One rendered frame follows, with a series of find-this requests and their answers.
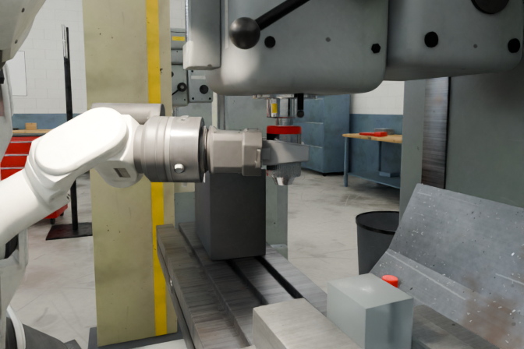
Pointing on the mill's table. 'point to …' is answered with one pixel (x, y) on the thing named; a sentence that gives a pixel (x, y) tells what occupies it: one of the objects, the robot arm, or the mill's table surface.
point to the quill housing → (299, 30)
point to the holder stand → (231, 215)
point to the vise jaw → (296, 328)
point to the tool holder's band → (284, 129)
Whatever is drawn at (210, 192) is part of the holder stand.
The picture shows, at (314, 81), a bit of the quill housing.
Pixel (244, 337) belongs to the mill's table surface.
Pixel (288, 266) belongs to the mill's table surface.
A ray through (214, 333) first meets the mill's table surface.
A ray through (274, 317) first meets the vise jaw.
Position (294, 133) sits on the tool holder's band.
